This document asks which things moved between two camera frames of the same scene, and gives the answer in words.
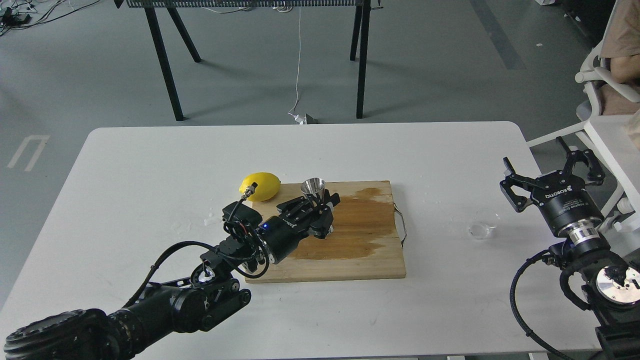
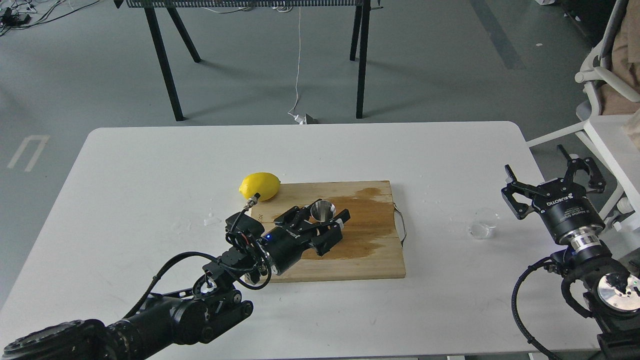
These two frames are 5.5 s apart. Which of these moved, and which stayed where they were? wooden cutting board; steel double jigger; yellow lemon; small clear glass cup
Moved: steel double jigger
Stayed: small clear glass cup; wooden cutting board; yellow lemon
